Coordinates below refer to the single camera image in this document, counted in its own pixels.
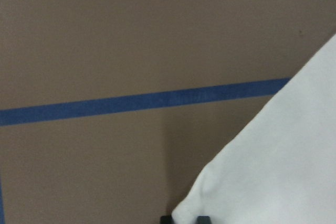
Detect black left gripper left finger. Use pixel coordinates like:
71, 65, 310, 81
160, 215, 173, 224

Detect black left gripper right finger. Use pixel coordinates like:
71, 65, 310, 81
196, 216, 211, 224

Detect white long-sleeve printed shirt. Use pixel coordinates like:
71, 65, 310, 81
172, 38, 335, 223

